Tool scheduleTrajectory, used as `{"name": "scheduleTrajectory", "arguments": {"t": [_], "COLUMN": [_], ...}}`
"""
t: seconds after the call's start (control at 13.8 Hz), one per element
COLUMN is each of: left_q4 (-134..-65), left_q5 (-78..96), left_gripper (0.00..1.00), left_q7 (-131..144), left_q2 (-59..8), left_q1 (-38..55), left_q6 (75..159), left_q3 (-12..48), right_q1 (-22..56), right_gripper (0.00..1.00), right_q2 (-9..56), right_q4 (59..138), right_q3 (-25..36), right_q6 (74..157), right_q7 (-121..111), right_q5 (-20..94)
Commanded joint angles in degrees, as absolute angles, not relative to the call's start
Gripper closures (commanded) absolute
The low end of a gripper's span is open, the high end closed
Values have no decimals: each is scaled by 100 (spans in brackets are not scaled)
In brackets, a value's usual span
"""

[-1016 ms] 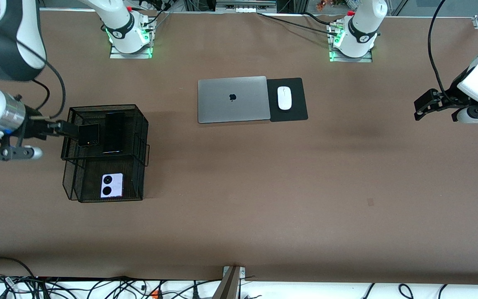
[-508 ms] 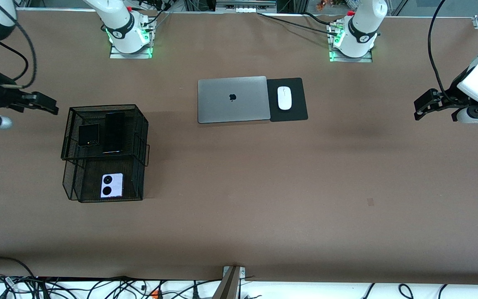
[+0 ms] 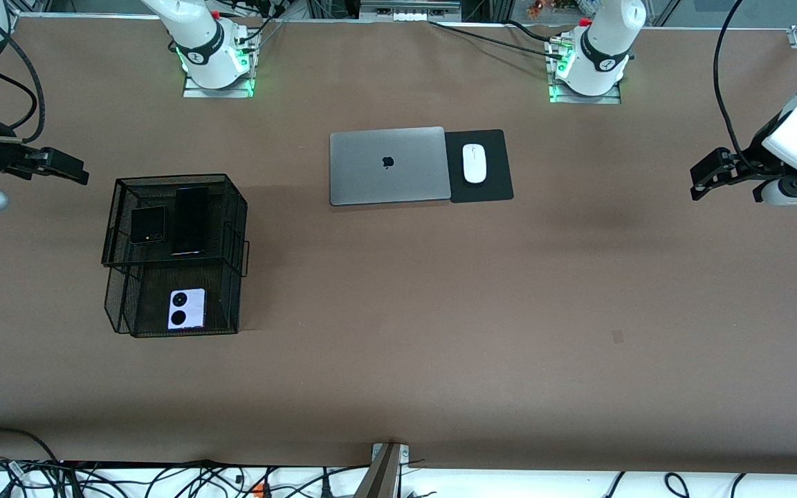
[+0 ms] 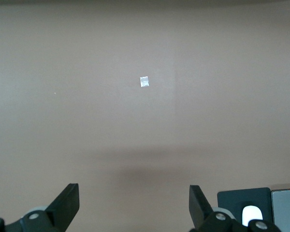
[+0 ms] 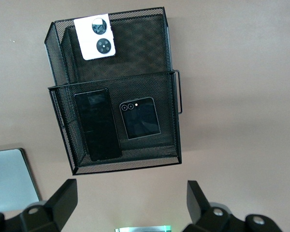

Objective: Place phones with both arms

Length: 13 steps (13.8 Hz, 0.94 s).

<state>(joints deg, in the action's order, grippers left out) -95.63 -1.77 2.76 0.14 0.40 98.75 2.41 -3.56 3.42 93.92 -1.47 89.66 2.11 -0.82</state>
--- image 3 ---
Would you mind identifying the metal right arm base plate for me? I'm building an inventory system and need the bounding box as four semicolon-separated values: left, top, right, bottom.
183;73;255;98

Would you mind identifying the long black table cable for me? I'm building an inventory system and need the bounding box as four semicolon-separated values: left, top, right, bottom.
428;20;567;62

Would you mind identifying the metal camera stand bracket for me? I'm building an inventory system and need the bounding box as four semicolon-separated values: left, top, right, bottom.
354;443;411;498

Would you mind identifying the silver closed laptop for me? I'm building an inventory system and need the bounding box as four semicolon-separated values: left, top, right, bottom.
329;127;452;207

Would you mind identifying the short black table cable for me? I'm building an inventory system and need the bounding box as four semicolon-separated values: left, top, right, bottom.
504;19;558;44

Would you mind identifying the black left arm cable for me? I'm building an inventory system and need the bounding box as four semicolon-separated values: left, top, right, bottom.
713;0;776;174

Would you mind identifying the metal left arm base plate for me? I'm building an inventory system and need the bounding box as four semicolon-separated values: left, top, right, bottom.
548;82;622;105

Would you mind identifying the white computer mouse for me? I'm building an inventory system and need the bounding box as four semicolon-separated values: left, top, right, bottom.
462;143;488;185

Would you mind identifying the lavender flip phone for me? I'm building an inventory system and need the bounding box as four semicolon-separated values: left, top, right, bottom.
167;288;207;331

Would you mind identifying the black mouse pad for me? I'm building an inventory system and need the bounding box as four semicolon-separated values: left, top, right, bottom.
444;129;515;204

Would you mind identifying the tangled black floor cable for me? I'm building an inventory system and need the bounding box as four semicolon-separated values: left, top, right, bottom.
0;456;372;498

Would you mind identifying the black wire mesh tray rack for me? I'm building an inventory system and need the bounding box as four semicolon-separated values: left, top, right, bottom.
100;173;250;339

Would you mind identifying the thick black looped cable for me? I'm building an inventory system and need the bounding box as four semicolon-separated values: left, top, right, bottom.
0;427;60;463

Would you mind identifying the long black smartphone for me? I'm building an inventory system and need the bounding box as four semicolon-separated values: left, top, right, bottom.
171;186;210;257

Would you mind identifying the small black flip phone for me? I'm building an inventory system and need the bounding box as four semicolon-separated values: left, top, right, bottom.
129;205;167;245

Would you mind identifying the grey power strip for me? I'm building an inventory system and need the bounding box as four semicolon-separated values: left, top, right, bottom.
359;0;463;23

